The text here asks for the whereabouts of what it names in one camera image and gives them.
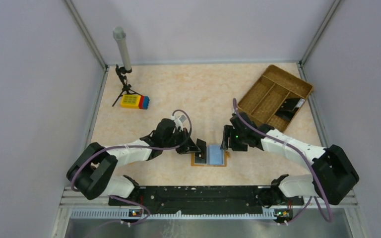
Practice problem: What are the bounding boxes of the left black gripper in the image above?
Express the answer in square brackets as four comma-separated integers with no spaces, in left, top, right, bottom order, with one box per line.
[163,127,201,154]

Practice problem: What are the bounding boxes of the yellow leather card holder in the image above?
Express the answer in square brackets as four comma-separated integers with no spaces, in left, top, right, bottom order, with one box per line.
[191,144,230,167]

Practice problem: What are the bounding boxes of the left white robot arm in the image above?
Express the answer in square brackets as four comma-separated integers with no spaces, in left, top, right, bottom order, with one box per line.
[66,119,201,205]

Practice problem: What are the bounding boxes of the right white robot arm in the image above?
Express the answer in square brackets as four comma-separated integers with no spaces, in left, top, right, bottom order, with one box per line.
[221,113,359,205]

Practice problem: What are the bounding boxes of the grey silver cards in tray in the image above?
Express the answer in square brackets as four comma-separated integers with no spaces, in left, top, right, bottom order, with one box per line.
[274,98,305,122]

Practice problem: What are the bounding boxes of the woven brown divided tray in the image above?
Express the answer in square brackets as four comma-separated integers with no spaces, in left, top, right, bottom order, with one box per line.
[237,64,314,131]

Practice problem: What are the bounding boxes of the red blue toy bricks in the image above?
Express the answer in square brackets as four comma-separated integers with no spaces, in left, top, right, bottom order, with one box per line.
[138,96,150,110]

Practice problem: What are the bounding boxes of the yellow toy brick block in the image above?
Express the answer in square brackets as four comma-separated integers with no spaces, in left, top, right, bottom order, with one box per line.
[120,94,141,109]

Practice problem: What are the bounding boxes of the small black tripod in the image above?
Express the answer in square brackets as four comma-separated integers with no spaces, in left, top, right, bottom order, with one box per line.
[112,64,141,107]

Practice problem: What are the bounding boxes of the grey cylinder on tripod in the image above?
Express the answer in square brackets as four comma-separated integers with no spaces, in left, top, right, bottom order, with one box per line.
[113,27,132,73]

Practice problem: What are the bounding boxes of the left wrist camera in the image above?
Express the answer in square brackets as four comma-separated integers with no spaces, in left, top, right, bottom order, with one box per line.
[170,115,188,129]

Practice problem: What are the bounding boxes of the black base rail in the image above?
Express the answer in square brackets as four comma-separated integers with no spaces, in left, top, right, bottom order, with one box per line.
[108,185,305,216]

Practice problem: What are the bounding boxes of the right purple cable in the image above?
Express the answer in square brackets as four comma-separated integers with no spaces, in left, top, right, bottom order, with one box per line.
[232,98,334,226]

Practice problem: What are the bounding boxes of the grey slotted cable duct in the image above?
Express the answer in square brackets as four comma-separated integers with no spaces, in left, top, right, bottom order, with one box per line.
[70,208,276,220]

